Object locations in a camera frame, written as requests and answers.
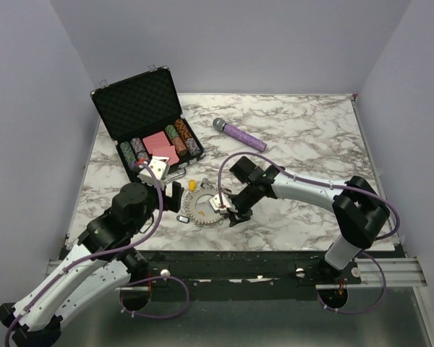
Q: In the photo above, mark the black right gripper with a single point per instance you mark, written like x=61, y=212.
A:
x=244, y=215

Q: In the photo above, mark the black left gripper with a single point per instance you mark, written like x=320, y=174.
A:
x=173, y=203

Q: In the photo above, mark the round metal key ring disc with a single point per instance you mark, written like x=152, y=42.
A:
x=199, y=200

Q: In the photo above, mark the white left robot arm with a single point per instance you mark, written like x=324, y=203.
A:
x=103, y=258

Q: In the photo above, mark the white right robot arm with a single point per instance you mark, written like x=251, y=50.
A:
x=274, y=197

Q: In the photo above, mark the clear key tag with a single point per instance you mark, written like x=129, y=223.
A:
x=182, y=219

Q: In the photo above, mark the yellow key tag upper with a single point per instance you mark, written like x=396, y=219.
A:
x=192, y=185

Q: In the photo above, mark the red playing card deck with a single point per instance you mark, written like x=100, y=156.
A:
x=158, y=145

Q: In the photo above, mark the purple glitter microphone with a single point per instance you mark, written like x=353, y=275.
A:
x=222, y=126

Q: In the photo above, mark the black poker chip case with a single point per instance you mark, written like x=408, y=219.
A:
x=141, y=106

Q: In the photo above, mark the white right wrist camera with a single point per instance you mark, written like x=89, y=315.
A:
x=220, y=203

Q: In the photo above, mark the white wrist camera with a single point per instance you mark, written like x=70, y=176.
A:
x=220, y=203
x=155, y=171

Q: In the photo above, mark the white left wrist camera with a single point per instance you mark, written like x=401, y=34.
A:
x=155, y=171

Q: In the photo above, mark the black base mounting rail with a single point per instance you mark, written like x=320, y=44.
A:
x=235, y=276

